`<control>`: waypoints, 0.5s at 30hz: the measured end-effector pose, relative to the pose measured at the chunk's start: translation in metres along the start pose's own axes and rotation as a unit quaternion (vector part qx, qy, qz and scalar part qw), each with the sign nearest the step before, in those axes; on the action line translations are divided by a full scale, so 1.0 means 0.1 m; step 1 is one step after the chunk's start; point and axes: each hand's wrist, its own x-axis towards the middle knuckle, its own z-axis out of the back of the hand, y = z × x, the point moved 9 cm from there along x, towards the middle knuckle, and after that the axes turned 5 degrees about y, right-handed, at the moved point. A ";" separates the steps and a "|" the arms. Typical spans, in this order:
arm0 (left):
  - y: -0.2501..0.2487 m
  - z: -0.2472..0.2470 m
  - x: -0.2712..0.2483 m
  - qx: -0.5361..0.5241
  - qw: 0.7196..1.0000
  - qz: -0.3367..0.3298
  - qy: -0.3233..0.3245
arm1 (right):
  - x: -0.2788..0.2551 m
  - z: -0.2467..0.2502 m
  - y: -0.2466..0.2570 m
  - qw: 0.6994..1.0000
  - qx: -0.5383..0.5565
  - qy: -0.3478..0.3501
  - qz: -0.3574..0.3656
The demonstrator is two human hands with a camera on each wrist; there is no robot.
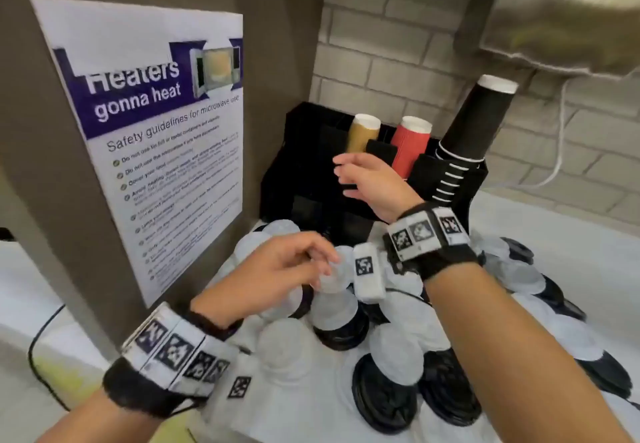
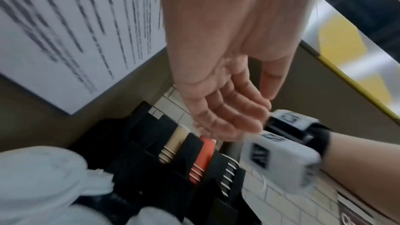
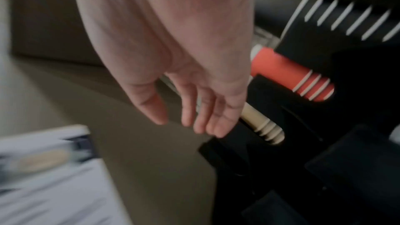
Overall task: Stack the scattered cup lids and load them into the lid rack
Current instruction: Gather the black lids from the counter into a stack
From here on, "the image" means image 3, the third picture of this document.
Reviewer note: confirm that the person's right hand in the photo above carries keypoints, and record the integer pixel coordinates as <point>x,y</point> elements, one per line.
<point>175,33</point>

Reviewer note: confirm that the black cup and lid organizer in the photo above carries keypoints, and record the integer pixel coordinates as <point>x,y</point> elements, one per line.
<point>343,125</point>

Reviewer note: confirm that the stack of black paper cups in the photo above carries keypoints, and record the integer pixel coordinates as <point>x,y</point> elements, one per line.
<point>275,9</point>

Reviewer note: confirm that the stack of red paper cups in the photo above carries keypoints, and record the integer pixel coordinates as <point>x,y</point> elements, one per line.
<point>281,68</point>

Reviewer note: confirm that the stack of gold paper cups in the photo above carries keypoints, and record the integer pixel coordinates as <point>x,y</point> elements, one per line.
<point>265,127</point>

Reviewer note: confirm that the microwave safety poster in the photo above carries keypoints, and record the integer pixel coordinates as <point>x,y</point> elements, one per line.
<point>56,189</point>

